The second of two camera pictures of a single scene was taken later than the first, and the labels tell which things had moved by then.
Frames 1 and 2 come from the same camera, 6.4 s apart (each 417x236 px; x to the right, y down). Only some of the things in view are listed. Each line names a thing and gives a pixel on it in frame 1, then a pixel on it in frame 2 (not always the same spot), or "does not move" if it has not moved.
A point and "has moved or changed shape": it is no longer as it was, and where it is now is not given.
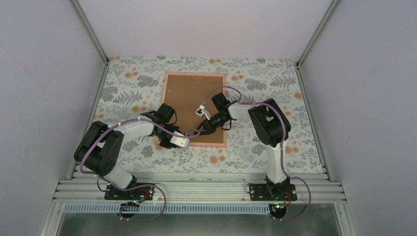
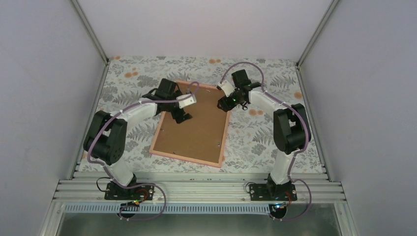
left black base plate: x=144 y=192 does not move
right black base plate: x=273 y=192 does not move
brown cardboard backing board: x=185 y=94 has moved or changed shape
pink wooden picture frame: x=184 y=92 → x=219 y=164
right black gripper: x=209 y=128 → x=226 y=105
